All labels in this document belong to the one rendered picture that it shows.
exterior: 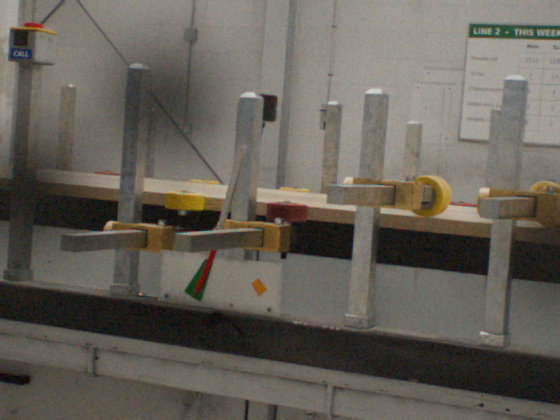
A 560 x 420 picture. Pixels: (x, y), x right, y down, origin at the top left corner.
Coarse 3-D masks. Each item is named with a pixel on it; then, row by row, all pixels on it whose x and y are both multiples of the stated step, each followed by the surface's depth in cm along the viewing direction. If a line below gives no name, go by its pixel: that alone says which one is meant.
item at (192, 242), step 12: (240, 228) 217; (252, 228) 220; (180, 240) 195; (192, 240) 195; (204, 240) 199; (216, 240) 203; (228, 240) 207; (240, 240) 211; (252, 240) 216; (192, 252) 195
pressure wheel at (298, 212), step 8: (272, 208) 229; (280, 208) 228; (288, 208) 228; (296, 208) 229; (304, 208) 230; (272, 216) 229; (280, 216) 229; (288, 216) 228; (296, 216) 229; (304, 216) 230
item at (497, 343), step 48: (0, 288) 243; (48, 288) 238; (96, 288) 241; (144, 336) 229; (192, 336) 224; (240, 336) 220; (288, 336) 216; (336, 336) 212; (384, 336) 208; (432, 336) 209; (480, 336) 203; (432, 384) 205; (480, 384) 201; (528, 384) 198
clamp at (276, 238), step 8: (232, 224) 222; (240, 224) 221; (248, 224) 221; (256, 224) 220; (264, 224) 220; (272, 224) 220; (288, 224) 222; (264, 232) 219; (272, 232) 219; (280, 232) 218; (288, 232) 222; (264, 240) 219; (272, 240) 219; (280, 240) 219; (288, 240) 222; (248, 248) 221; (256, 248) 220; (264, 248) 219; (272, 248) 219; (280, 248) 219; (288, 248) 222
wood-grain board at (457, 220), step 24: (0, 168) 330; (48, 192) 265; (72, 192) 262; (96, 192) 260; (144, 192) 255; (216, 192) 273; (264, 192) 292; (288, 192) 303; (312, 216) 238; (336, 216) 236; (384, 216) 232; (408, 216) 230; (432, 216) 233; (456, 216) 241; (528, 240) 220; (552, 240) 219
